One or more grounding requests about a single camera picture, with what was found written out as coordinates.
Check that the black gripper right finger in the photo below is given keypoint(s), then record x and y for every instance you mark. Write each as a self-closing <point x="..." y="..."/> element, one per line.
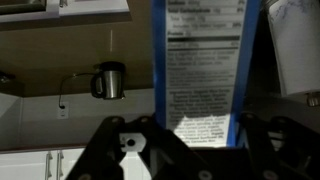
<point x="281" y="148"/>

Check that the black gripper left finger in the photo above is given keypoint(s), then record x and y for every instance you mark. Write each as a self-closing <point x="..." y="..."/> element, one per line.
<point x="114" y="138"/>

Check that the blue snack box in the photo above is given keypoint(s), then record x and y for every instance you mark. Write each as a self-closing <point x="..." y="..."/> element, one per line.
<point x="202" y="51"/>

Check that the steel travel mug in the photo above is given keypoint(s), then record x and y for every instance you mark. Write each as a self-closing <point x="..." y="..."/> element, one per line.
<point x="108" y="82"/>

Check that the white lower cabinet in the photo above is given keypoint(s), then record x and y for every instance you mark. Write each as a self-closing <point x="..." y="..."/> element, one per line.
<point x="56" y="165"/>

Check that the white cabinet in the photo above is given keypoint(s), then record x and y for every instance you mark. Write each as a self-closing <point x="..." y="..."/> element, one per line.
<point x="27" y="10"/>
<point x="56" y="165"/>

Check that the white paper towel roll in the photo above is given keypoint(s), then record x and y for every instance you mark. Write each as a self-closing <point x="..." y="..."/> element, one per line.
<point x="295" y="32"/>

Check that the white upper cabinet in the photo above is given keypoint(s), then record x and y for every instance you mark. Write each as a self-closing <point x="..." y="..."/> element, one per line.
<point x="27" y="10"/>

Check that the white wall outlet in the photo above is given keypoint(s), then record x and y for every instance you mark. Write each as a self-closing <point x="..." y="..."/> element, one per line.
<point x="63" y="111"/>

